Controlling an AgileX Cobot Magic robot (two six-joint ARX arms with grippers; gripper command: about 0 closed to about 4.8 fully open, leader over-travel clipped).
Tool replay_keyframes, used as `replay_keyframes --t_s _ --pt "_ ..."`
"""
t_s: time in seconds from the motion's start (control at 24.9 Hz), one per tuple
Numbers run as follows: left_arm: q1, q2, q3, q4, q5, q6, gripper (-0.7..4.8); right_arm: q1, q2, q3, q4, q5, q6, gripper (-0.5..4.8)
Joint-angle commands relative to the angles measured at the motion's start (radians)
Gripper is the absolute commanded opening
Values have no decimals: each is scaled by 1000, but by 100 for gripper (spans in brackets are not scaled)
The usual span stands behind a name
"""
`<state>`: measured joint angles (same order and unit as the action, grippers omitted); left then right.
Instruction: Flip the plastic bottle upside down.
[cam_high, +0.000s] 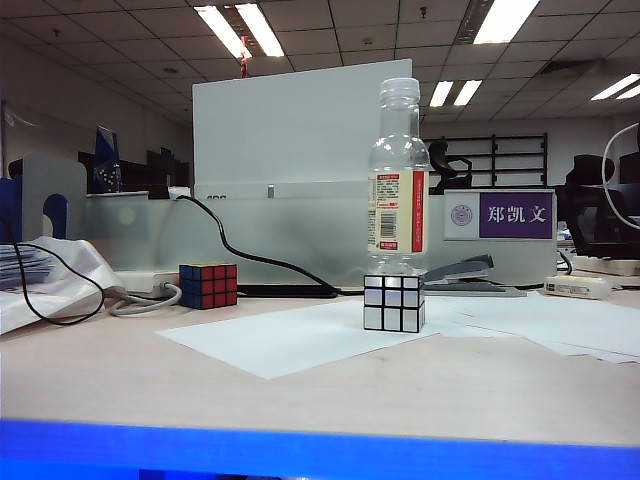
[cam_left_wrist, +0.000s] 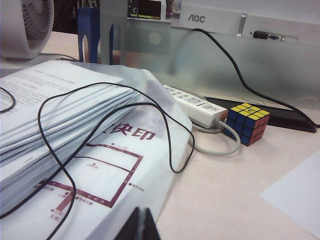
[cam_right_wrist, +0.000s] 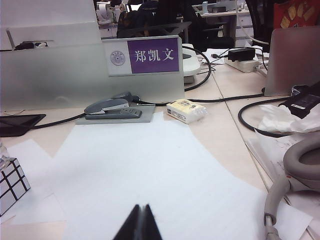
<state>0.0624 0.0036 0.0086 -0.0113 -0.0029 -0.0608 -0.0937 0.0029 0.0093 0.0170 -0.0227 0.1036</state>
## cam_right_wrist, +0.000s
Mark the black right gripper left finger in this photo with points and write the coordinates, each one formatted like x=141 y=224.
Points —
x=130 y=227

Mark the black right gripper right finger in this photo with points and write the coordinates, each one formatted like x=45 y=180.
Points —
x=150 y=227

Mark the clear plastic bottle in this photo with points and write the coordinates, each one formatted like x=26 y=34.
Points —
x=3 y=157

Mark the large white paper sheet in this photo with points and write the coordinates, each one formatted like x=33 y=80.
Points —
x=150 y=162

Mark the grey stapler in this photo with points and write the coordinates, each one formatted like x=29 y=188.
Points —
x=110 y=107

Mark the silver mirror cube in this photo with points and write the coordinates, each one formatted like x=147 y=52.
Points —
x=13 y=185

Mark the printed paper document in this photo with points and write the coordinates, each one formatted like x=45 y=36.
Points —
x=268 y=160

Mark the black tablet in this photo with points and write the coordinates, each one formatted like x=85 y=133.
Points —
x=17 y=123

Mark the grey headphones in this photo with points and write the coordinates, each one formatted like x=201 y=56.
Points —
x=291 y=160

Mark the crumpled white tissue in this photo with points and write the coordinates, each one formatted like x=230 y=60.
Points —
x=275 y=120

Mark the frosted glass desk partition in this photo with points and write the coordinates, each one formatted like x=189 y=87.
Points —
x=55 y=77

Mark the white rounded stand base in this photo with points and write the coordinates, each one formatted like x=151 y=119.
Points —
x=191 y=63

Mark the purple white name plate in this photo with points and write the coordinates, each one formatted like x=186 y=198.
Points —
x=152 y=55

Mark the white power strip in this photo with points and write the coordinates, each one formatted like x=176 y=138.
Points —
x=243 y=65

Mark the black plug adapter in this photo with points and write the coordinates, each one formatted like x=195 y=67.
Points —
x=241 y=53

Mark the black power adapter brick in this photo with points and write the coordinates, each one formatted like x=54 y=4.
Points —
x=303 y=101

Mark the small black desk object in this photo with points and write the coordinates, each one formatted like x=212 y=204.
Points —
x=25 y=46

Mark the dark office chair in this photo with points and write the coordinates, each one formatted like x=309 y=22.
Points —
x=150 y=17

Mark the silver metal panel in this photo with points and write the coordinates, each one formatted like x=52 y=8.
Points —
x=292 y=60

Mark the white upright board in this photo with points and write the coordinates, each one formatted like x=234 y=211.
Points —
x=50 y=17

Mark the white office desk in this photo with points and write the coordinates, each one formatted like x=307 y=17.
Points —
x=225 y=15

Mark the black office chair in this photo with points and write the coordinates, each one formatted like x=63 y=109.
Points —
x=260 y=17

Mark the red gold-patterned bag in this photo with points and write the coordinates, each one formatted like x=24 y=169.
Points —
x=295 y=13

